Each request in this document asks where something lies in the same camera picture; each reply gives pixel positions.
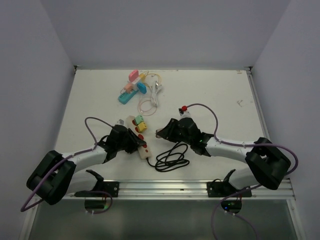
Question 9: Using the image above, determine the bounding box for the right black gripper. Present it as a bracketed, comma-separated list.
[157, 118, 193, 146]

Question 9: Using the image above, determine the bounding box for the pink brown charger plug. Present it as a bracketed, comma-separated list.
[155, 128, 164, 139]

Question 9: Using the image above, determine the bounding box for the yellow USB charger plug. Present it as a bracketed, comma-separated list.
[136, 122, 148, 133]

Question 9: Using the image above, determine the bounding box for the green USB charger plug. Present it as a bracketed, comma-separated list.
[133, 115, 145, 125]

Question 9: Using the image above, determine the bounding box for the black power strip cord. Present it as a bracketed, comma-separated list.
[146, 143, 190, 173]

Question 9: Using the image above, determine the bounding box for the teal USB hub strip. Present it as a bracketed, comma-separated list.
[118, 90, 138, 105]

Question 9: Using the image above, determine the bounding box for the pink charger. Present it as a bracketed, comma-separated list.
[128, 69, 139, 82]

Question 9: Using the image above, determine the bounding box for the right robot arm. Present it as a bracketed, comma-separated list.
[156, 117, 291, 197]

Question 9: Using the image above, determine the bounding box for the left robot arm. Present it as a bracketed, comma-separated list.
[26, 124, 147, 205]

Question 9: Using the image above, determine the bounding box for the white multi-socket adapter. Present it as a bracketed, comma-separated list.
[128, 76, 141, 92]

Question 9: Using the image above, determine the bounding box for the blue flat charger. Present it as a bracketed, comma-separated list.
[136, 82, 147, 95]

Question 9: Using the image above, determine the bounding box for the peach small charger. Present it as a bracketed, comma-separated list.
[124, 83, 134, 93]

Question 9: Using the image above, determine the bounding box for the yellow small charger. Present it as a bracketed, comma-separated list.
[139, 73, 148, 82]

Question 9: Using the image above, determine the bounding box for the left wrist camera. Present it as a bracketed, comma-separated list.
[116, 119, 125, 126]

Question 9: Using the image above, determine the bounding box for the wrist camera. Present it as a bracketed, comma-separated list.
[178, 105, 192, 120]
[116, 119, 125, 126]

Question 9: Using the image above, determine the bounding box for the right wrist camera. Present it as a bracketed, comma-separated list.
[178, 105, 192, 120]

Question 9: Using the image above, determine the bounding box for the white bundled cable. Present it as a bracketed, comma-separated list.
[150, 80, 164, 108]

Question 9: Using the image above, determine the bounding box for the aluminium front rail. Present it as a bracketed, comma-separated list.
[72, 179, 296, 201]

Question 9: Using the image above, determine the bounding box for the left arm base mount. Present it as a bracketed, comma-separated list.
[74, 181, 120, 198]

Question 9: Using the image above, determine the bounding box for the yellow thin cable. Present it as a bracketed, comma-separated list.
[142, 71, 163, 88]

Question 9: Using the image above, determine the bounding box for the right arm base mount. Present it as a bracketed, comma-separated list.
[206, 179, 240, 198]

